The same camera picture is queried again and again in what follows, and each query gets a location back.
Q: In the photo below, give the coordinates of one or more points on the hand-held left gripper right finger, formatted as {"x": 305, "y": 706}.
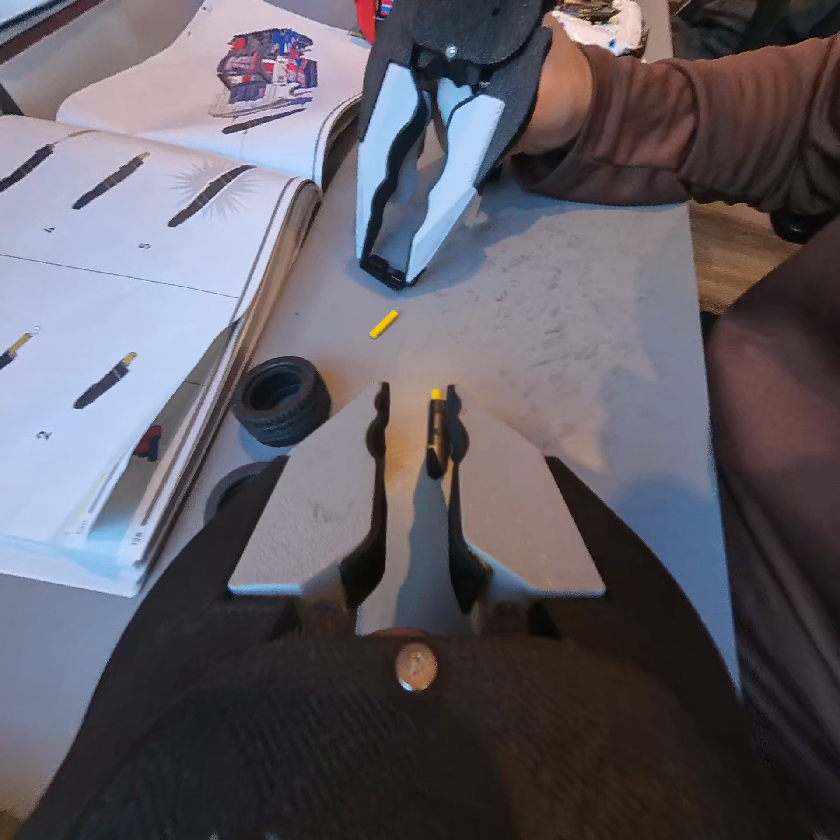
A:
{"x": 525, "y": 518}

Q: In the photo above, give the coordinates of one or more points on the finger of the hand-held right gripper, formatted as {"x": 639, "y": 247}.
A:
{"x": 380, "y": 144}
{"x": 469, "y": 151}

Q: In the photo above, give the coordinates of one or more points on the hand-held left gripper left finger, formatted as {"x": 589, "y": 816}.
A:
{"x": 308, "y": 518}

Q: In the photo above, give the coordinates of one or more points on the toy brick race car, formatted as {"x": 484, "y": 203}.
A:
{"x": 371, "y": 16}

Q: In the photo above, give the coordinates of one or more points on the black rubber tyre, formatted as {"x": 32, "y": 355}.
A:
{"x": 295, "y": 420}
{"x": 220, "y": 499}

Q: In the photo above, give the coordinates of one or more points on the black brick piece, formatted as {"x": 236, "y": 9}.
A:
{"x": 390, "y": 272}
{"x": 438, "y": 439}

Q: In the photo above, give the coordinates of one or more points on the grey desk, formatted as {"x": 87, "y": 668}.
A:
{"x": 590, "y": 328}

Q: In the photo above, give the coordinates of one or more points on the person's right hand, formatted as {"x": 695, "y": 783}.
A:
{"x": 561, "y": 92}

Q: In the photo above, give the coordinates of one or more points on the holographic sticker sheet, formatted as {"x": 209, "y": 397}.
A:
{"x": 610, "y": 26}

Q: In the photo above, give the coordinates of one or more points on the person's brown clothing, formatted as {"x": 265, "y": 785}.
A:
{"x": 787, "y": 492}

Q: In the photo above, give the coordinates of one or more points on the building instruction booklet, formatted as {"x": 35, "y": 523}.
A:
{"x": 131, "y": 295}

